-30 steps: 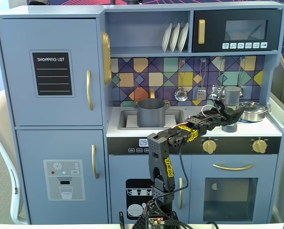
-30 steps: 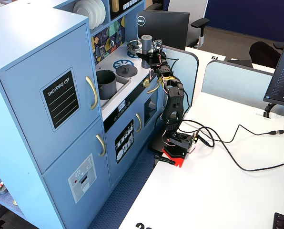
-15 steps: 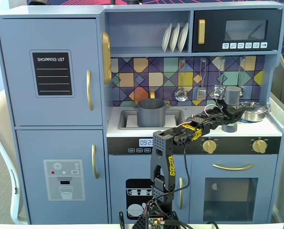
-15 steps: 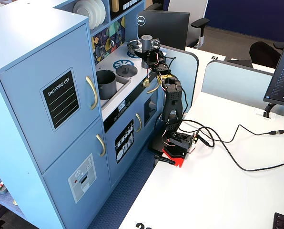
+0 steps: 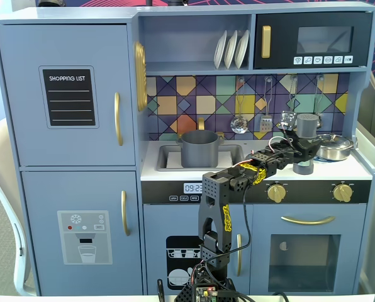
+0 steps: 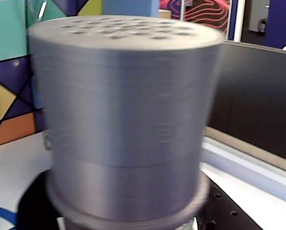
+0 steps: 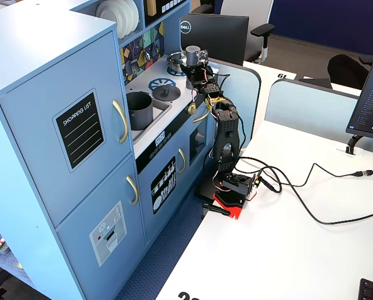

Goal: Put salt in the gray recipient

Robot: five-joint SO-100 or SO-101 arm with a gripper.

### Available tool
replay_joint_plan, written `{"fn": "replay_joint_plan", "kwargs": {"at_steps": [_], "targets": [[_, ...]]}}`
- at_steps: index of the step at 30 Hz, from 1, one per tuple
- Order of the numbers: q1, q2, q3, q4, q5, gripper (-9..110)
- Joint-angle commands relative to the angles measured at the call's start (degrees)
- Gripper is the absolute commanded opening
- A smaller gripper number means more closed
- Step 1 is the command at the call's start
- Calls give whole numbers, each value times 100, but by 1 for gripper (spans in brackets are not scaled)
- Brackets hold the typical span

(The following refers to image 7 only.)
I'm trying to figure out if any gold freezer door handle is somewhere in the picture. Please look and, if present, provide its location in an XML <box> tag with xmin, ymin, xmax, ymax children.
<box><xmin>126</xmin><ymin>176</ymin><xmax>140</xmax><ymax>206</ymax></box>

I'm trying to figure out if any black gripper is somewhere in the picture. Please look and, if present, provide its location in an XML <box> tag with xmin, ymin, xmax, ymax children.
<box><xmin>179</xmin><ymin>63</ymin><xmax>221</xmax><ymax>94</ymax></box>

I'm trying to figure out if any black monitor stand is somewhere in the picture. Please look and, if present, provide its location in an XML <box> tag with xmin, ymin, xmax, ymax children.
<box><xmin>345</xmin><ymin>134</ymin><xmax>364</xmax><ymax>156</ymax></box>

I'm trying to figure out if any gray cooking pot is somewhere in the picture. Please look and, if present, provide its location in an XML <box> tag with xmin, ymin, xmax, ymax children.
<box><xmin>126</xmin><ymin>91</ymin><xmax>155</xmax><ymax>131</ymax></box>

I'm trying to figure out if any black clamp bar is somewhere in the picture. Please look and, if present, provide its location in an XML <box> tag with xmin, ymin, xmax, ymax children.
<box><xmin>201</xmin><ymin>202</ymin><xmax>231</xmax><ymax>217</ymax></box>

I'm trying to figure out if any thick black power cable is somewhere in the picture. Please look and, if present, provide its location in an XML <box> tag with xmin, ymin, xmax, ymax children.
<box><xmin>258</xmin><ymin>165</ymin><xmax>373</xmax><ymax>226</ymax></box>

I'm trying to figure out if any white office chair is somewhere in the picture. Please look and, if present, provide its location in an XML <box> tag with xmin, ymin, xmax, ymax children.
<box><xmin>219</xmin><ymin>0</ymin><xmax>277</xmax><ymax>63</ymax></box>

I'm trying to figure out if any lit computer monitor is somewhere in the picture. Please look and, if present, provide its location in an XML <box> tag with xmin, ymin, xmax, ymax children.
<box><xmin>345</xmin><ymin>29</ymin><xmax>373</xmax><ymax>143</ymax></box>

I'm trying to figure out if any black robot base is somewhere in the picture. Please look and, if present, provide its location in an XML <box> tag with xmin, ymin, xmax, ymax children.
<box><xmin>212</xmin><ymin>170</ymin><xmax>258</xmax><ymax>203</ymax></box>

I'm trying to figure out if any shiny steel pot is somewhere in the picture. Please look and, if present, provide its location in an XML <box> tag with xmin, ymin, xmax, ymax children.
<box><xmin>166</xmin><ymin>51</ymin><xmax>187</xmax><ymax>72</ymax></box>

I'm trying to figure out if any gold oven door handle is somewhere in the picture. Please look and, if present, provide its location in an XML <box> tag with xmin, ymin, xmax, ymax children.
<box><xmin>192</xmin><ymin>111</ymin><xmax>211</xmax><ymax>123</ymax></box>

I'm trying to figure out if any gold fridge door handle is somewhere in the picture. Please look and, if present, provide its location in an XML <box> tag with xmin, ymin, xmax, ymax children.
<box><xmin>112</xmin><ymin>99</ymin><xmax>130</xmax><ymax>145</ymax></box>

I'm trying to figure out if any gray salt shaker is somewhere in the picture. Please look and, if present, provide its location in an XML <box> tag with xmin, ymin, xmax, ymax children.
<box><xmin>185</xmin><ymin>45</ymin><xmax>202</xmax><ymax>67</ymax></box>

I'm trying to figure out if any black USB cable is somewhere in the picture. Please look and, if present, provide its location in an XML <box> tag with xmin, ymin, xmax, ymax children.
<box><xmin>236</xmin><ymin>157</ymin><xmax>373</xmax><ymax>193</ymax></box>

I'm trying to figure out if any light blue desk divider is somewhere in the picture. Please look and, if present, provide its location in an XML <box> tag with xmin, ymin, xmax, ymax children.
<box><xmin>207</xmin><ymin>57</ymin><xmax>262</xmax><ymax>151</ymax></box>
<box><xmin>263</xmin><ymin>78</ymin><xmax>373</xmax><ymax>157</ymax></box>

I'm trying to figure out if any gold dishwasher door handle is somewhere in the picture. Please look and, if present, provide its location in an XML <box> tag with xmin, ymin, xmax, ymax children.
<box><xmin>178</xmin><ymin>147</ymin><xmax>187</xmax><ymax>174</ymax></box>

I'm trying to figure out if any white plate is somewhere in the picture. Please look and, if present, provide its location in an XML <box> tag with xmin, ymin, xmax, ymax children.
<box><xmin>117</xmin><ymin>0</ymin><xmax>136</xmax><ymax>35</ymax></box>
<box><xmin>128</xmin><ymin>0</ymin><xmax>140</xmax><ymax>31</ymax></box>
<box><xmin>95</xmin><ymin>0</ymin><xmax>128</xmax><ymax>40</ymax></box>

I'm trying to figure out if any dark gray pot lid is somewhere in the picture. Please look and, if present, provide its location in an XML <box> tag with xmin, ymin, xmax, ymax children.
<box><xmin>152</xmin><ymin>84</ymin><xmax>181</xmax><ymax>101</ymax></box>

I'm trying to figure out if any blue textured fabric panel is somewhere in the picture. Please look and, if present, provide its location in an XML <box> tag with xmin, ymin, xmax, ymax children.
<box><xmin>116</xmin><ymin>187</ymin><xmax>212</xmax><ymax>300</ymax></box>

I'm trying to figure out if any blue toy kitchen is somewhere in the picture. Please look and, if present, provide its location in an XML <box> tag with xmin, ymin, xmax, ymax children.
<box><xmin>0</xmin><ymin>0</ymin><xmax>220</xmax><ymax>300</ymax></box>

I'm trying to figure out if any black Dell monitor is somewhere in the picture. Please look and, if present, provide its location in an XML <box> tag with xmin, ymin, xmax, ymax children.
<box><xmin>180</xmin><ymin>14</ymin><xmax>250</xmax><ymax>66</ymax></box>

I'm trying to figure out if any small wrist camera board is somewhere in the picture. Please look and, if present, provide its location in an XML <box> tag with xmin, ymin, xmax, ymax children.
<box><xmin>196</xmin><ymin>49</ymin><xmax>210</xmax><ymax>65</ymax></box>

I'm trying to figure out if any black office chair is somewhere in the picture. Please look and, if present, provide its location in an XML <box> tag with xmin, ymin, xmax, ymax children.
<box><xmin>191</xmin><ymin>0</ymin><xmax>216</xmax><ymax>15</ymax></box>
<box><xmin>299</xmin><ymin>53</ymin><xmax>373</xmax><ymax>91</ymax></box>

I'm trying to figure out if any red clamp plate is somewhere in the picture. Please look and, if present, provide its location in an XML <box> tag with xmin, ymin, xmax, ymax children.
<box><xmin>212</xmin><ymin>191</ymin><xmax>246</xmax><ymax>221</ymax></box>

